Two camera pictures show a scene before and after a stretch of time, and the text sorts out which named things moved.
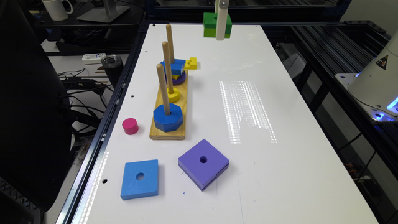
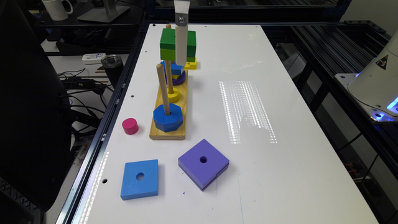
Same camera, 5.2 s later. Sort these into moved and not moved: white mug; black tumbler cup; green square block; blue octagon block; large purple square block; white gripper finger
Moved: white gripper finger; green square block
Not moved: blue octagon block; large purple square block; white mug; black tumbler cup
